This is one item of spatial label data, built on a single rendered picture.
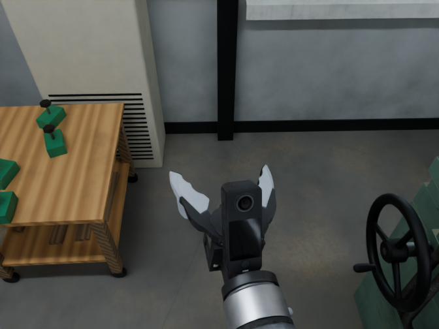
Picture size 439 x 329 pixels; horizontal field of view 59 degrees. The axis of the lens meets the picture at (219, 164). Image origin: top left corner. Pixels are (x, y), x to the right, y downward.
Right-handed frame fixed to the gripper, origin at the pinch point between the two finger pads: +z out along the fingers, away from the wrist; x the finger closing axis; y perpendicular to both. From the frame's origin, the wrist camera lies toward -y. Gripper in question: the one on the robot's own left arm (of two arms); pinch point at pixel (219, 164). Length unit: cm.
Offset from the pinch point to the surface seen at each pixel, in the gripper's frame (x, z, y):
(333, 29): 92, 125, 42
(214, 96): 39, 136, 91
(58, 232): -44, 67, 111
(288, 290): 54, 27, 117
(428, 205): 70, 13, 38
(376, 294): 77, 9, 90
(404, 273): 73, 5, 65
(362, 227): 101, 51, 111
